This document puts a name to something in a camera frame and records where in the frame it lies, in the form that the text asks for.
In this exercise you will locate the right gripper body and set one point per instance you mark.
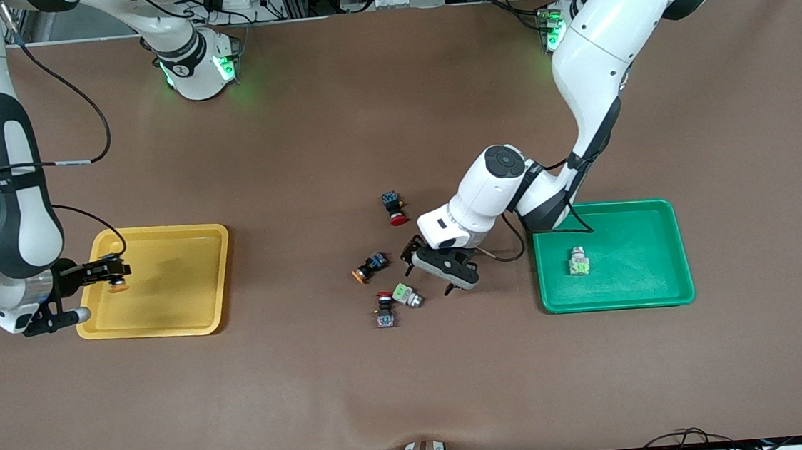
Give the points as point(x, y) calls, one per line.
point(70, 275)

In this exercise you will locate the yellow mushroom push button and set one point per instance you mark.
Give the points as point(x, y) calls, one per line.
point(373, 263)
point(118, 285)

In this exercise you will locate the green square push button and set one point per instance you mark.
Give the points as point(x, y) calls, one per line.
point(578, 262)
point(403, 293)

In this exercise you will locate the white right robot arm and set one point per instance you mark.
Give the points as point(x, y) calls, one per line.
point(13, 212)

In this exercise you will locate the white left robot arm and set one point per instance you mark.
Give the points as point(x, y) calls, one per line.
point(601, 45)

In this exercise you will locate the red mushroom push button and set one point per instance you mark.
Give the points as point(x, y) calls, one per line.
point(385, 317)
point(392, 203)

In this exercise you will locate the yellow plastic tray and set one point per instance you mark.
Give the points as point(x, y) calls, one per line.
point(177, 292)

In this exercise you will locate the brown table cover mat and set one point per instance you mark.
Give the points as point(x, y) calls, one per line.
point(414, 395)

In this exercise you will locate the green plastic tray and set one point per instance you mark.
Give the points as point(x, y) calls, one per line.
point(633, 264)

